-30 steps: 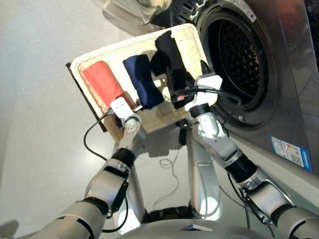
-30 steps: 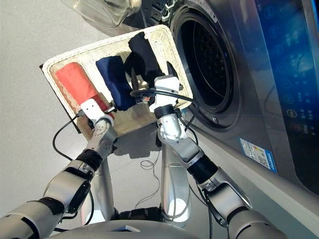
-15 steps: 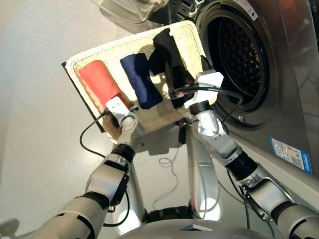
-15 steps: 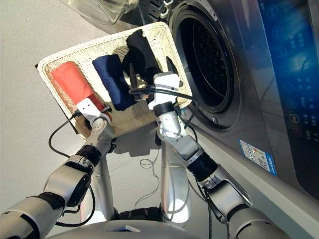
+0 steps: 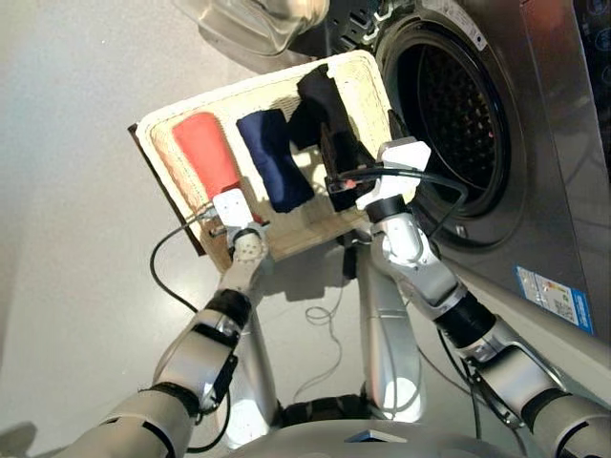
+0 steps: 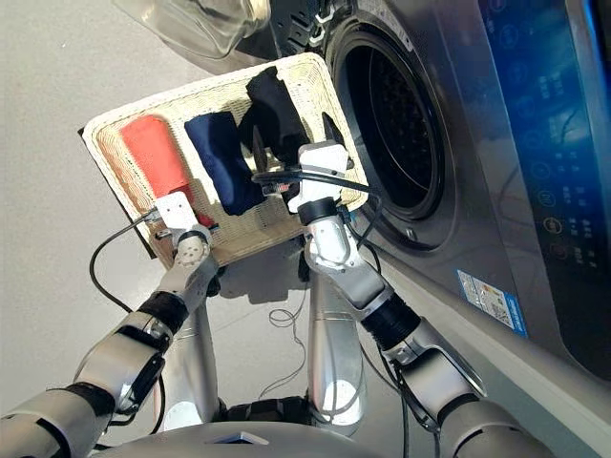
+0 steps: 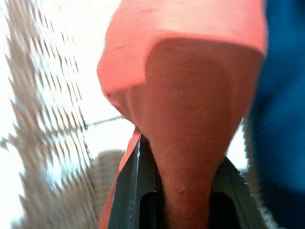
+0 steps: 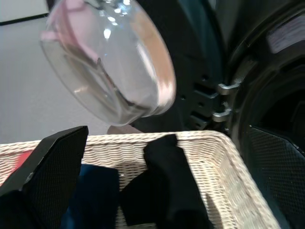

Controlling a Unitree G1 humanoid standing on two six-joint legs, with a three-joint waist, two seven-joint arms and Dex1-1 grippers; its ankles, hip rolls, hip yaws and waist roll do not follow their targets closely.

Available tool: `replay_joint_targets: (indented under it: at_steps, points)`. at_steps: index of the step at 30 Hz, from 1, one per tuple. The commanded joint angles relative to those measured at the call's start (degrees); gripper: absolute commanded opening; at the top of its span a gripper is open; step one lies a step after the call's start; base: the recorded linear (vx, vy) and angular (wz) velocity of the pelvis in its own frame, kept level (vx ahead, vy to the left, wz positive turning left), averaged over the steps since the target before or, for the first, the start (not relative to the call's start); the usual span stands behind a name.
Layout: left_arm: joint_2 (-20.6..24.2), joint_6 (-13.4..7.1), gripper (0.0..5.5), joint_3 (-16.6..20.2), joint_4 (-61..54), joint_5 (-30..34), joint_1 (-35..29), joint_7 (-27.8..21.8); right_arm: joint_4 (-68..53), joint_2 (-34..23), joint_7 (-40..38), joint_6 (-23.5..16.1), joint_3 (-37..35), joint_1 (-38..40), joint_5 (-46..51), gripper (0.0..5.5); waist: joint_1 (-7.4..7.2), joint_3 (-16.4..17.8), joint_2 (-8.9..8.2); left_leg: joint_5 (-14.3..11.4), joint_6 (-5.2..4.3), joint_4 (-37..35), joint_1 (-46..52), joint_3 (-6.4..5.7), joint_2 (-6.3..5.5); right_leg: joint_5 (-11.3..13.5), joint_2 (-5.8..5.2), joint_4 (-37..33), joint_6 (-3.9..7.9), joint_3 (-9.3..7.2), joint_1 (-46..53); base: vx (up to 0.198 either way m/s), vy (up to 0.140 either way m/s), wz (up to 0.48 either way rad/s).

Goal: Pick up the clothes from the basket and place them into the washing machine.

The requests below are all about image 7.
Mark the dark blue garment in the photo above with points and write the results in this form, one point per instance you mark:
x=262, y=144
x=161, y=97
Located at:
x=283, y=107

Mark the orange garment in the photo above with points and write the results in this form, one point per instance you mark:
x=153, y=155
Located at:
x=186, y=95

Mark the pale woven basket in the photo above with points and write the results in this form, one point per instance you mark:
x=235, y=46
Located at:
x=35, y=119

